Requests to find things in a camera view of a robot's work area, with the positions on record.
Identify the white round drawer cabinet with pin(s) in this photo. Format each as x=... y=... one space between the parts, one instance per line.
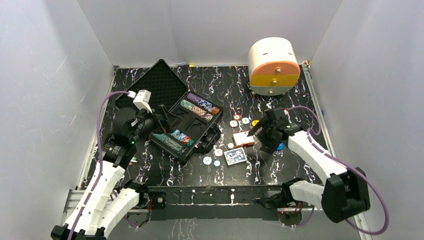
x=272 y=66

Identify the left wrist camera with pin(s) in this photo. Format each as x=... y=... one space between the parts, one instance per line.
x=141 y=99

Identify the light blue chip ten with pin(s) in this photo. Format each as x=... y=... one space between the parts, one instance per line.
x=207 y=160

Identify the blue playing card deck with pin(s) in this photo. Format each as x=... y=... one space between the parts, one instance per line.
x=235 y=156

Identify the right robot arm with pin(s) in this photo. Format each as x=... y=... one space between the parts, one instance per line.
x=343 y=192

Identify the white poker chip one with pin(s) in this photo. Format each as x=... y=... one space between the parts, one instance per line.
x=233 y=123

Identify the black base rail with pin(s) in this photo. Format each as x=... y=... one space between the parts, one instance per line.
x=216 y=202

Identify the red playing card deck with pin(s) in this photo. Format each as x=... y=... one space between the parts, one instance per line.
x=243 y=139

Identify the yellow dealer button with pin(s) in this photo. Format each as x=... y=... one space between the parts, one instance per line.
x=254 y=123

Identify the blue round button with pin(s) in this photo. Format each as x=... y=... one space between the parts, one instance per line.
x=280 y=147

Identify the red white poker chip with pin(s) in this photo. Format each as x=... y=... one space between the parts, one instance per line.
x=236 y=117

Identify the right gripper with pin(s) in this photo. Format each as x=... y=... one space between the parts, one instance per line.
x=269 y=146

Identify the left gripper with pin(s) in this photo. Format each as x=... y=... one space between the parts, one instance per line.
x=160 y=117

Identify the red white chip hundred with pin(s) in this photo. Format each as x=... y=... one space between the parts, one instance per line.
x=218 y=152

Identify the black poker set case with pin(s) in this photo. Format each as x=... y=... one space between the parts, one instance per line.
x=192 y=133

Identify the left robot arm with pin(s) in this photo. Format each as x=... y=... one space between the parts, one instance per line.
x=103 y=204

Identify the white blue poker chip five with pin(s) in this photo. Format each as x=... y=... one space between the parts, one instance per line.
x=245 y=120

